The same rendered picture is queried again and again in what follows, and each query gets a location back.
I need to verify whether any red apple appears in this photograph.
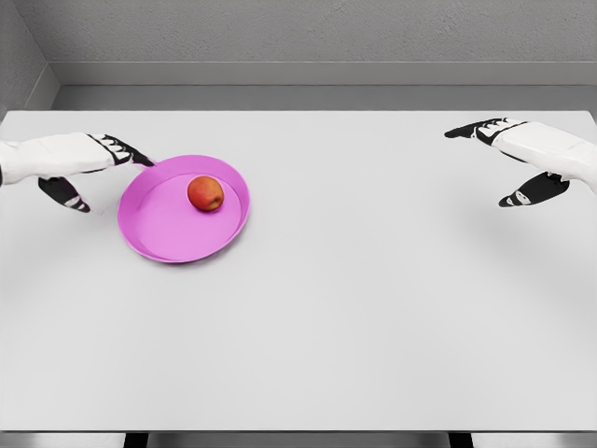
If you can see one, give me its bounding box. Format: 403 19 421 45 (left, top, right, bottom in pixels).
187 175 226 213

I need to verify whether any pink round plate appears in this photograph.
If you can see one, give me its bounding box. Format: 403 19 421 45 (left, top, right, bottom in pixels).
117 154 252 266

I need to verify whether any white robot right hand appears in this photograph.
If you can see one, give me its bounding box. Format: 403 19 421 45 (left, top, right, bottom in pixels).
443 117 583 210

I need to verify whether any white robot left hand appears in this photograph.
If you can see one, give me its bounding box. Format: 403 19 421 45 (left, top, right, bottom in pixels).
31 132 157 215

